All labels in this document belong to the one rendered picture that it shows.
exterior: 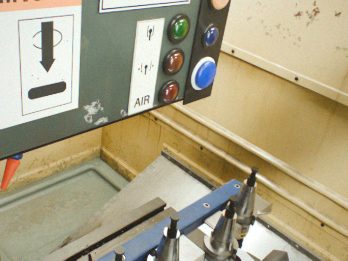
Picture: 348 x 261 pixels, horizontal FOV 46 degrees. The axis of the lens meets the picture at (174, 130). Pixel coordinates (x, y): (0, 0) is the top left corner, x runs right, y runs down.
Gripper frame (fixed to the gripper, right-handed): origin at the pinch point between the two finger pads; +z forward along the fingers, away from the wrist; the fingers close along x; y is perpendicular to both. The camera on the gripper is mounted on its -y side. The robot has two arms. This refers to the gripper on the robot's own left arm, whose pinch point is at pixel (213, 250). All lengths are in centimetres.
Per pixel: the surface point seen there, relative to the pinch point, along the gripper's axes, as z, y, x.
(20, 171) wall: 100, 52, 15
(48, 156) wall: 100, 49, 27
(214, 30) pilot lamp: -2.3, -44.8, -18.5
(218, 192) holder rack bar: 8.5, -2.9, 10.9
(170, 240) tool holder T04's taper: 1.5, -8.9, -12.1
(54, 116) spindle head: -2, -40, -36
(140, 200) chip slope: 52, 43, 35
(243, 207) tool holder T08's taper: 1.3, -4.8, 9.3
